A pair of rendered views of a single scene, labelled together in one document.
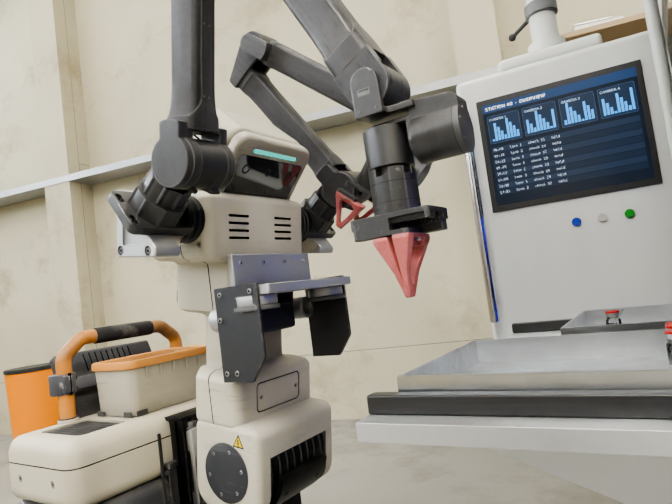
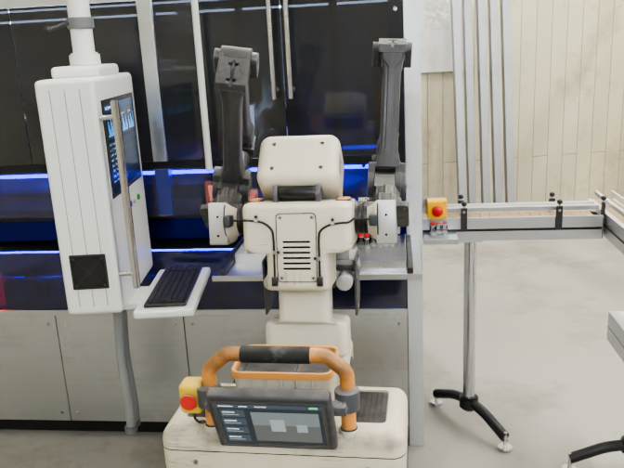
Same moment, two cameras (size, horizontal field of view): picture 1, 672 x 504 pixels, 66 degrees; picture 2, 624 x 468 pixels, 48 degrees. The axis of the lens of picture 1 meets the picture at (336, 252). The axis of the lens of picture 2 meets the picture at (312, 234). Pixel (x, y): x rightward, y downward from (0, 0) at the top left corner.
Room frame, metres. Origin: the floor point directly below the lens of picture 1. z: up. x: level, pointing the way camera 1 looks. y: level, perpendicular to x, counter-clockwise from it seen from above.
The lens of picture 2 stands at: (1.75, 1.81, 1.61)
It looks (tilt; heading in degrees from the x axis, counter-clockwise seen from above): 15 degrees down; 245
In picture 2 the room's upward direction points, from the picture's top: 3 degrees counter-clockwise
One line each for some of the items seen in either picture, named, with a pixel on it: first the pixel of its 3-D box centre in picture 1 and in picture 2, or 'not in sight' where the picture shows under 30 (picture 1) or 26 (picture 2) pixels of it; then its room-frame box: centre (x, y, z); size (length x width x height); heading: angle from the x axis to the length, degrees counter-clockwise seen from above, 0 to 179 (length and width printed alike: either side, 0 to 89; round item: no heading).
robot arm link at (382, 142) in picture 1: (393, 149); not in sight; (0.62, -0.08, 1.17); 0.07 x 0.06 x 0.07; 59
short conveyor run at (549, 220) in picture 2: not in sight; (508, 216); (-0.06, -0.29, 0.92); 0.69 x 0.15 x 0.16; 148
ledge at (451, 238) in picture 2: not in sight; (440, 237); (0.22, -0.35, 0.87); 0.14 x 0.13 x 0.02; 58
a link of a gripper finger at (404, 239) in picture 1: (395, 259); not in sight; (0.63, -0.07, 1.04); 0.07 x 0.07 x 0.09; 58
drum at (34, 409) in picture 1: (37, 407); not in sight; (4.58, 2.74, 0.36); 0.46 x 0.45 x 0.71; 71
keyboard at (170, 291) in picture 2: not in sight; (175, 283); (1.22, -0.54, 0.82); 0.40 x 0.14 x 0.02; 66
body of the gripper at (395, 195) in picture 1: (396, 199); not in sight; (0.62, -0.08, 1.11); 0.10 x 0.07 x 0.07; 58
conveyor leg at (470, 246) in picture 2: not in sight; (469, 325); (0.06, -0.37, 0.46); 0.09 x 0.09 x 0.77; 58
